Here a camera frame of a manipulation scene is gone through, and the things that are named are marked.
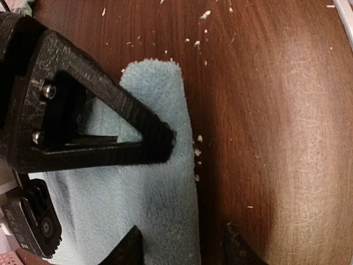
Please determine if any pale green terry towel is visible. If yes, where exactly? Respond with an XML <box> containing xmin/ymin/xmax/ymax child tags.
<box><xmin>7</xmin><ymin>0</ymin><xmax>35</xmax><ymax>17</ymax></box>

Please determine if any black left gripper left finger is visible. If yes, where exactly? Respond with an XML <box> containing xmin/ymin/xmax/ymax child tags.
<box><xmin>99</xmin><ymin>225</ymin><xmax>144</xmax><ymax>265</ymax></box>

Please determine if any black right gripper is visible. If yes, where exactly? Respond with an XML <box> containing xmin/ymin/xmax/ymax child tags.
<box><xmin>1</xmin><ymin>12</ymin><xmax>175</xmax><ymax>171</ymax></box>

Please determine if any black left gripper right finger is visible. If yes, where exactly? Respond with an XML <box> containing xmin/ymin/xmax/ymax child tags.
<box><xmin>222</xmin><ymin>223</ymin><xmax>266</xmax><ymax>265</ymax></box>

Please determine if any pink perforated plastic basket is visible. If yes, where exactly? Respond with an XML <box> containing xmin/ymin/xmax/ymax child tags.
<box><xmin>0</xmin><ymin>249</ymin><xmax>51</xmax><ymax>265</ymax></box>

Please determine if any light blue terry towel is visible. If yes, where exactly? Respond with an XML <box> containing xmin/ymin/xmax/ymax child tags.
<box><xmin>37</xmin><ymin>60</ymin><xmax>201</xmax><ymax>264</ymax></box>

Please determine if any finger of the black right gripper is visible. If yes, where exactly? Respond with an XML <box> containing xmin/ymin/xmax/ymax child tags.
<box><xmin>8</xmin><ymin>141</ymin><xmax>174</xmax><ymax>173</ymax></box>

